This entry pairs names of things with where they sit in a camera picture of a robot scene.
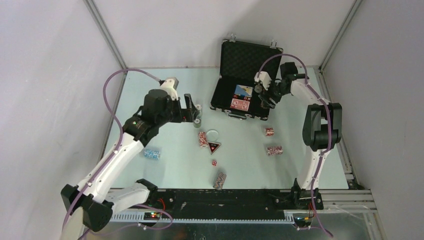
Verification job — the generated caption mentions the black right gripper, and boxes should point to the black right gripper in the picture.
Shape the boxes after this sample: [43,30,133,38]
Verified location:
[258,77,289,109]

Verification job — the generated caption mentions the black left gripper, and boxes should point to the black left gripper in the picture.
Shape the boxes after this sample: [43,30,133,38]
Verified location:
[156,94,199,127]

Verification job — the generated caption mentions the red white chip stack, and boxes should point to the red white chip stack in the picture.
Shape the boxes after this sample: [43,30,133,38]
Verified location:
[264,127,275,137]

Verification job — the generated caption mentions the blue white chip stack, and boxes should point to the blue white chip stack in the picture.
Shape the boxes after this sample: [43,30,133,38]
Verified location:
[143,148,161,160]

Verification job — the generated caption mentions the pink white chip stack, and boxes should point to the pink white chip stack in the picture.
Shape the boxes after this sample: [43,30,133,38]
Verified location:
[266,145,283,156]

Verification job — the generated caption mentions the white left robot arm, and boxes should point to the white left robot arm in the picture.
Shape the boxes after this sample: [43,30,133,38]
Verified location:
[60,89,199,232]

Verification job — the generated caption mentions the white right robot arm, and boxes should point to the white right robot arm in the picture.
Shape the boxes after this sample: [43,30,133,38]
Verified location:
[254,62,342,209]

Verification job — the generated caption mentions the dark green chip stack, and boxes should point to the dark green chip stack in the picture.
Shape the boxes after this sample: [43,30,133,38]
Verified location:
[193,118,202,128]

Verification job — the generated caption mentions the blue card deck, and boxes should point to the blue card deck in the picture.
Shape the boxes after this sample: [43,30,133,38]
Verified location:
[234,84,253,98]

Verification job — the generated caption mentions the clear round dealer button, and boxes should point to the clear round dealer button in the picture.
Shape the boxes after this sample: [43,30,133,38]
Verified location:
[206,129,219,141]

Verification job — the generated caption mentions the red white chip roll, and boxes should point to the red white chip roll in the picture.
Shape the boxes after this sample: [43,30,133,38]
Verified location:
[198,131,208,148]

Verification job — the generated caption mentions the red card deck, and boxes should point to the red card deck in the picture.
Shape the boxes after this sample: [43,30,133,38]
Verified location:
[230,98,250,112]

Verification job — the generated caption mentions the black aluminium poker case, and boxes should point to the black aluminium poker case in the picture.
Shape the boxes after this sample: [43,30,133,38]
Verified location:
[209,36,284,121]

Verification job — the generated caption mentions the black red triangular chip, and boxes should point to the black red triangular chip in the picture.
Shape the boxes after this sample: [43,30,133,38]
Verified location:
[207,141,222,155]

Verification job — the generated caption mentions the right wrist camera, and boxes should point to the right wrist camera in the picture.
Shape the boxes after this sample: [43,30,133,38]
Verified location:
[254,71,272,90]

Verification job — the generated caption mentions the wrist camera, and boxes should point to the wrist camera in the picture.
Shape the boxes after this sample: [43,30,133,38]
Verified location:
[159,77,179,101]
[254,71,272,90]

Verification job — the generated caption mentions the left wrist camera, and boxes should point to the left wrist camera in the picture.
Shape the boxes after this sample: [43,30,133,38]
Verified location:
[159,77,179,101]

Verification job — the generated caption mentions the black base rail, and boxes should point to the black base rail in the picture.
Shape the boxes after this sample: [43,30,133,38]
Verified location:
[146,188,324,221]

